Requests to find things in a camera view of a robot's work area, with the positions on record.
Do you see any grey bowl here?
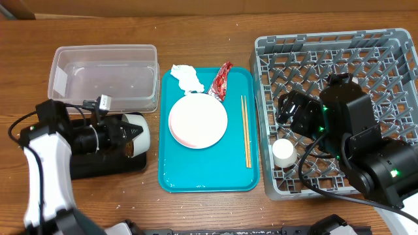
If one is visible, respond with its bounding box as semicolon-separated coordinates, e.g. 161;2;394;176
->
121;114;151;158

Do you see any white cup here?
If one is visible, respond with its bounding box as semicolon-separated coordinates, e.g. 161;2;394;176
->
272;138;297;168

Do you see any wooden chopstick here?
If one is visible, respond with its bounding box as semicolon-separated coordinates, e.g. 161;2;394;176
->
241;95;251;168
243;96;252;168

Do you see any white napkin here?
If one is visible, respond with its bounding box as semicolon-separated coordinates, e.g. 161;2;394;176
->
170;65;204;95

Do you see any red snack wrapper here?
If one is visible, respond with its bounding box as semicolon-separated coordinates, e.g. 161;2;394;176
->
207;61;233;102

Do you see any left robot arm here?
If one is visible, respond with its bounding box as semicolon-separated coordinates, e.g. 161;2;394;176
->
9;95;150;234

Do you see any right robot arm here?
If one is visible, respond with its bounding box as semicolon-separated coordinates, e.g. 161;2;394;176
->
276;73;417;234

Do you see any black tray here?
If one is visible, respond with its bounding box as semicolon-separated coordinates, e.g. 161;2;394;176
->
70;118;147;180

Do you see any clear plastic bin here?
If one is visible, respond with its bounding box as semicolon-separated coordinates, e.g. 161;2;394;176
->
48;44;160;113

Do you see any pink plate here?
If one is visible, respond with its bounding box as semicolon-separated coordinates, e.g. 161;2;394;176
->
168;93;228;149

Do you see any grey plastic dish rack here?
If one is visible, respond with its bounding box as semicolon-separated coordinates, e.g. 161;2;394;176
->
249;28;417;200

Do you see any teal plastic tray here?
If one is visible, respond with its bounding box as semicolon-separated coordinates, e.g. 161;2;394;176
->
158;67;259;193

